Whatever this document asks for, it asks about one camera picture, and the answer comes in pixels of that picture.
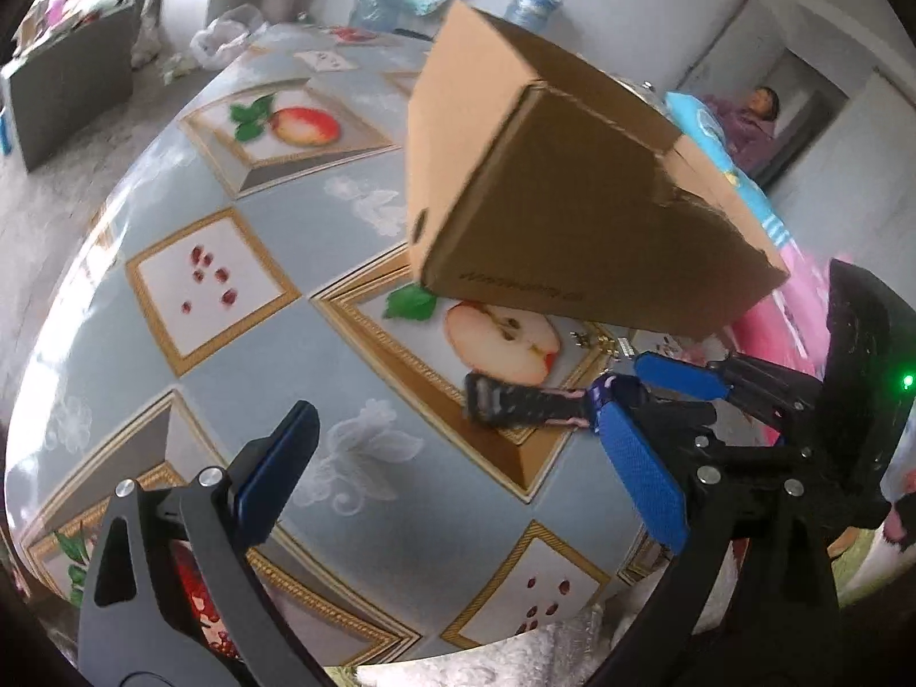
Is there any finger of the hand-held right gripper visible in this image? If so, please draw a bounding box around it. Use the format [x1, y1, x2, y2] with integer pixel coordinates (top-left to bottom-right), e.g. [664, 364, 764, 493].
[633, 350, 821, 417]
[607, 375, 804, 449]

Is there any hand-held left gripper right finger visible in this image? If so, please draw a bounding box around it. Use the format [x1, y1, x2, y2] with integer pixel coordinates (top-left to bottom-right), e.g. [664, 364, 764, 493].
[587, 404, 842, 687]

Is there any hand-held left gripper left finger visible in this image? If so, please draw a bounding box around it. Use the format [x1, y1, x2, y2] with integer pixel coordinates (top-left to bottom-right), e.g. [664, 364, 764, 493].
[77, 401, 337, 687]

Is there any black smart watch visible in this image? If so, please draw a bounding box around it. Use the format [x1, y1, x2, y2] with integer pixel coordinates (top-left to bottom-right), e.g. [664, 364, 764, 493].
[464, 370, 609, 437]

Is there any torn cardboard box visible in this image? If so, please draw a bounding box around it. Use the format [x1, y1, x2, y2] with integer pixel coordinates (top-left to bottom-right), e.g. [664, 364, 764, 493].
[404, 0, 790, 339]

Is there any blue printed blanket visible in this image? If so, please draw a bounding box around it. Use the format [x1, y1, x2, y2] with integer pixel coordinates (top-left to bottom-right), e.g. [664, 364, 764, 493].
[662, 90, 795, 251]

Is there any white fluffy clothing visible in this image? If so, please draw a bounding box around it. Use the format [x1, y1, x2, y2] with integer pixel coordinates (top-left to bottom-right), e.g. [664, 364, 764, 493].
[358, 605, 631, 687]

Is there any blue water dispenser bottle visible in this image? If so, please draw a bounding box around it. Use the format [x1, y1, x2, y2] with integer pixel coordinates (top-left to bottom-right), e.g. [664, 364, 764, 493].
[504, 0, 563, 28]

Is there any grey cabinet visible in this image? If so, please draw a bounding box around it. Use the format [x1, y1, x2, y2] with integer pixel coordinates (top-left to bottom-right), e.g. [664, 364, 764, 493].
[0, 0, 137, 173]

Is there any white plastic bag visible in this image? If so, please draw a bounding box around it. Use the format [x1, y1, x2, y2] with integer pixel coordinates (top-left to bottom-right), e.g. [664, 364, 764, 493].
[189, 3, 267, 71]

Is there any clear empty water bottle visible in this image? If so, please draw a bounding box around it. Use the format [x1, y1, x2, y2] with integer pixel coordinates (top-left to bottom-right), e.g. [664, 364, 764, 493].
[350, 0, 409, 33]

